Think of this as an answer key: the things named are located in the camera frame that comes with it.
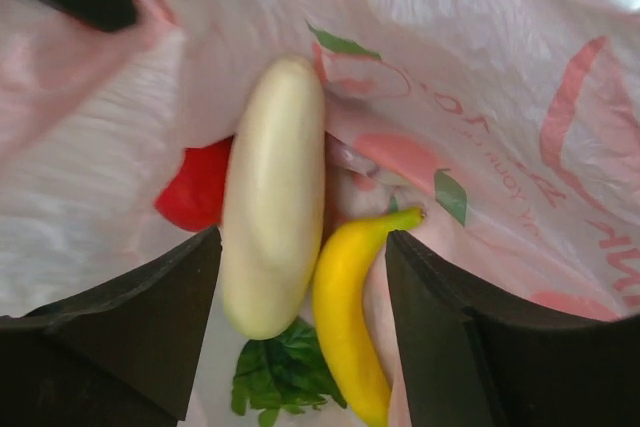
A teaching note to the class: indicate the yellow banana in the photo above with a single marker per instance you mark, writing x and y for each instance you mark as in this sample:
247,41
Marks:
337,305

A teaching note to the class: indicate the red pepper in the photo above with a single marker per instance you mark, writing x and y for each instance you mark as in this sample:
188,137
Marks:
193,199

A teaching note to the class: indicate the white eggplant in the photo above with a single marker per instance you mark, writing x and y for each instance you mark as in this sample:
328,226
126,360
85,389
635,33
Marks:
272,223

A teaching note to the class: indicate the white cauliflower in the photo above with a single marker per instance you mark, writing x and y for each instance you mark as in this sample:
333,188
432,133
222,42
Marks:
355,185

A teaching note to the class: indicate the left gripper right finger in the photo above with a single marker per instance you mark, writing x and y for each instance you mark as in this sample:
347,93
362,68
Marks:
473,354

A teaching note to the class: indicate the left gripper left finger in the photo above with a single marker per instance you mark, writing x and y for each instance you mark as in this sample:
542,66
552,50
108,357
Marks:
124,353

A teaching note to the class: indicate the green leafy herb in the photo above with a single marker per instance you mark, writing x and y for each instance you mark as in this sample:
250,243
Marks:
287,373

